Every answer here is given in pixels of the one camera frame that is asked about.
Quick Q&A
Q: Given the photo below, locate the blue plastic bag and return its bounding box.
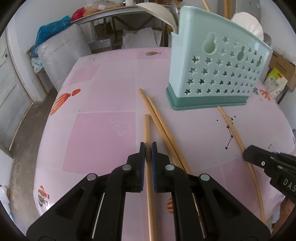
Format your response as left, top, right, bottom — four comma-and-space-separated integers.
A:
30, 16, 71, 58

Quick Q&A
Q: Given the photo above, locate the pink patterned tablecloth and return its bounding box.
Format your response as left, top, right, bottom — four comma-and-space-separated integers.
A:
33, 48, 295, 240

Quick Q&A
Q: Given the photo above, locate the mint green utensil holder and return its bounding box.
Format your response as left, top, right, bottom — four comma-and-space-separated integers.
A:
166, 6, 271, 110

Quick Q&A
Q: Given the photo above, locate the white wooden door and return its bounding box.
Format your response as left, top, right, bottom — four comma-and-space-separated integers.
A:
0, 31, 33, 153

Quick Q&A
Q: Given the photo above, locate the wooden chopstick one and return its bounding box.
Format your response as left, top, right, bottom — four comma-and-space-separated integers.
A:
147, 96, 193, 175

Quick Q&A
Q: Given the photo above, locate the cluttered side table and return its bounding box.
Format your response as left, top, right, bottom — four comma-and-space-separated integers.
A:
72, 5, 172, 47

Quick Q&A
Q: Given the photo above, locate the white ceramic soup spoon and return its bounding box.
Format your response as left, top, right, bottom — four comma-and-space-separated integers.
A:
136, 3, 178, 34

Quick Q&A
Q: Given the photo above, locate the wooden chopstick three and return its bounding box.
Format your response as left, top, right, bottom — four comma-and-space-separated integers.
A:
144, 114, 157, 241

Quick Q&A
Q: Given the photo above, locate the wooden chopstick two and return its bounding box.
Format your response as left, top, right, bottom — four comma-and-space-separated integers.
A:
138, 89, 184, 170

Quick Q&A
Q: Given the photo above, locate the red plastic bag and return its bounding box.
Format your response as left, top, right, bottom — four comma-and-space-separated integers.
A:
71, 7, 85, 22

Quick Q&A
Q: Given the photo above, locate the large white rice paddle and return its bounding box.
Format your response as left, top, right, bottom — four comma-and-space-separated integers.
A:
231, 11, 264, 41

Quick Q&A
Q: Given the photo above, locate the long steel spoon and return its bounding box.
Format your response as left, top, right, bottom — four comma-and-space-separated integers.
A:
170, 1, 179, 28

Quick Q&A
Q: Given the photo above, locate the cardboard box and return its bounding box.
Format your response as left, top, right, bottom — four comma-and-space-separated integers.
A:
268, 51, 296, 91

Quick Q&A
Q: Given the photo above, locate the green white rice bag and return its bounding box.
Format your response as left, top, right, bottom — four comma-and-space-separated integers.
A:
263, 68, 287, 98

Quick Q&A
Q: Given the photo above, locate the wooden chopstick four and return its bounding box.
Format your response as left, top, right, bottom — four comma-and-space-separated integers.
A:
217, 105, 266, 224

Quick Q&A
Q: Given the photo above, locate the grey plastic wrapped bundle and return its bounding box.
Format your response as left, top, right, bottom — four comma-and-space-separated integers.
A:
37, 24, 92, 91

